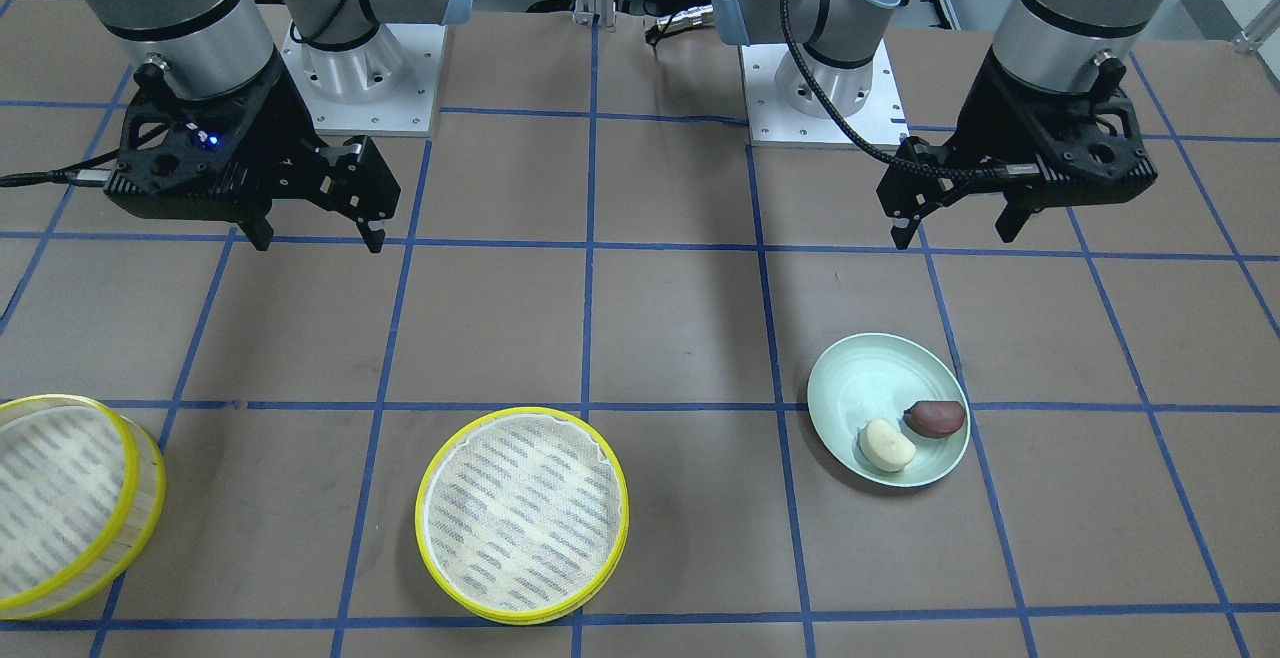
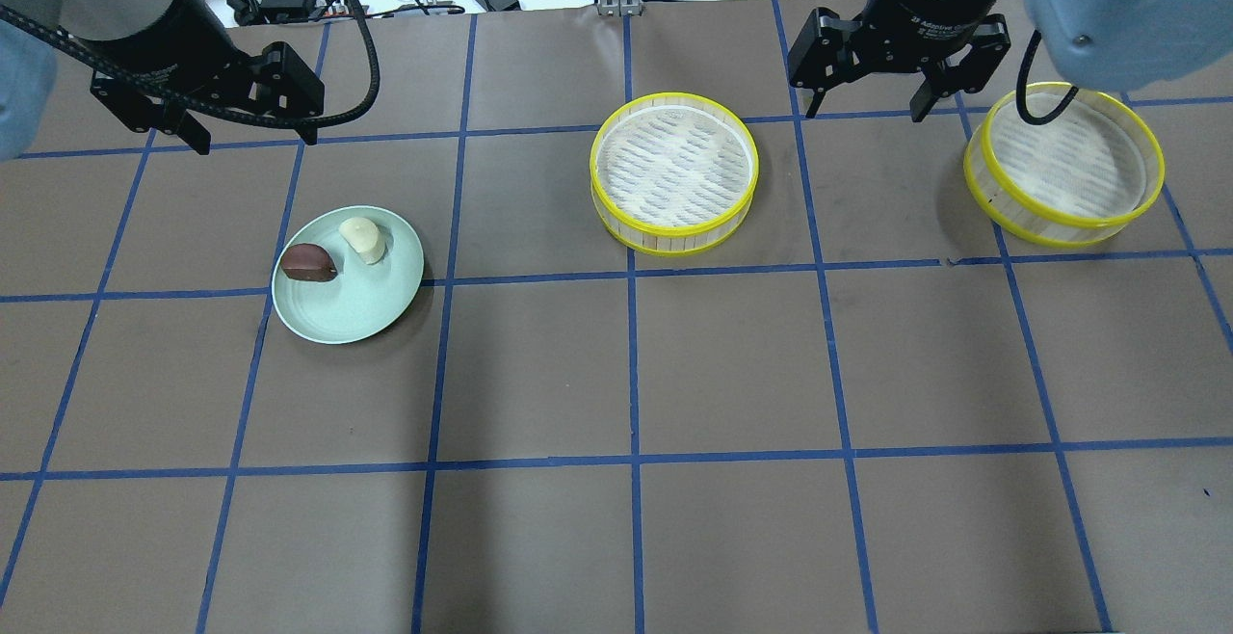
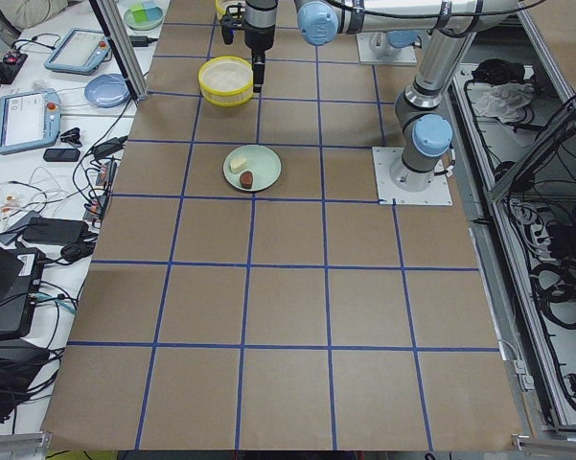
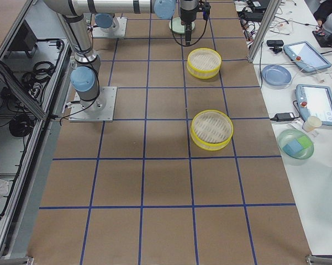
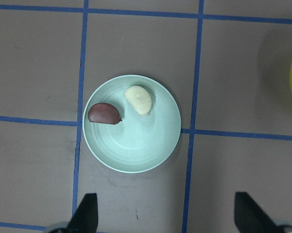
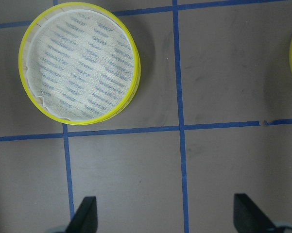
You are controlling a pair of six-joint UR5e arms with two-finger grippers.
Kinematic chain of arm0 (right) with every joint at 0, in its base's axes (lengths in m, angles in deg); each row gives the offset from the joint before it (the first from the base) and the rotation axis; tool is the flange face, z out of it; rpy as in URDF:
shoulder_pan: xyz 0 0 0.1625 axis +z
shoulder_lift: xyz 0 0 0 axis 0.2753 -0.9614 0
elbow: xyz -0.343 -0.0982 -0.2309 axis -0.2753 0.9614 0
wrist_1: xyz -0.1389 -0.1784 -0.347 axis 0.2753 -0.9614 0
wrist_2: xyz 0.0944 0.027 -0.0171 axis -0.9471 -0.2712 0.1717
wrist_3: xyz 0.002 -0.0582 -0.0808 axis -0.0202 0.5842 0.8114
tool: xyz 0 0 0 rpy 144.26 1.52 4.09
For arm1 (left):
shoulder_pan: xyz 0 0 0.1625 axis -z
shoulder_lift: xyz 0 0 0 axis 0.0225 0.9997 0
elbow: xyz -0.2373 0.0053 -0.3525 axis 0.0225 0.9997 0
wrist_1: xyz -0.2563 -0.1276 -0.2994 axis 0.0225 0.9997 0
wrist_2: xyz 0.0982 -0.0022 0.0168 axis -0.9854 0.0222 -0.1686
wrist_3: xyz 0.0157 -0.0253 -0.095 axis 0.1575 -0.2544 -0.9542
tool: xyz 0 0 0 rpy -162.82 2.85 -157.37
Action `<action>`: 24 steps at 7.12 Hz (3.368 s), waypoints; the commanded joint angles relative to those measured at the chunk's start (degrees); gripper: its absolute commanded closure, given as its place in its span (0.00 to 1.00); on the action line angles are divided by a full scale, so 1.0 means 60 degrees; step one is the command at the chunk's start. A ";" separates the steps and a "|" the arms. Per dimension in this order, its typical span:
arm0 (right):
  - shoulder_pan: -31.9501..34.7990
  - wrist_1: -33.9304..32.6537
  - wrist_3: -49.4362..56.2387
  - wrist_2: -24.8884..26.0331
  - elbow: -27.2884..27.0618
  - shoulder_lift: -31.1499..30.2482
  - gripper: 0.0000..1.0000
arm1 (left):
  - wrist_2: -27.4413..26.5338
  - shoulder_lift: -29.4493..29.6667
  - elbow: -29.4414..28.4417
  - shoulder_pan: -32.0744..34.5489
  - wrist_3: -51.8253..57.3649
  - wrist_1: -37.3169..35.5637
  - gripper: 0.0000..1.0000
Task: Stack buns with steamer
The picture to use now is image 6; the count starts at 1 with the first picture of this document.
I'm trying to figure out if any yellow rimmed bamboo steamer tray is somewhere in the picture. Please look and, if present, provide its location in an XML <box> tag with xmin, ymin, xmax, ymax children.
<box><xmin>18</xmin><ymin>2</ymin><xmax>141</xmax><ymax>125</ymax></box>

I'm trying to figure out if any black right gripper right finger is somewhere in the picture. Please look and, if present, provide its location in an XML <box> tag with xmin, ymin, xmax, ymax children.
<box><xmin>234</xmin><ymin>194</ymin><xmax>278</xmax><ymax>233</ymax></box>

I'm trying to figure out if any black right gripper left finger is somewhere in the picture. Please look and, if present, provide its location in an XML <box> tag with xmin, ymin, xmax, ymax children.
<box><xmin>66</xmin><ymin>196</ymin><xmax>98</xmax><ymax>233</ymax></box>

